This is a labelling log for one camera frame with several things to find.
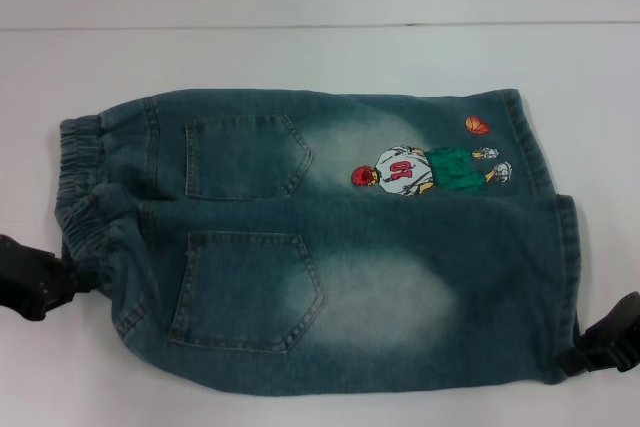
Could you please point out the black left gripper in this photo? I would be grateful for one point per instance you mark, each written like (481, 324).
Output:
(30, 279)

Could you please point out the blue denim shorts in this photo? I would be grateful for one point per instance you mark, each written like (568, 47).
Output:
(325, 257)

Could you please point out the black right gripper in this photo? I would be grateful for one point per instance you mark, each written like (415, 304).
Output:
(622, 332)

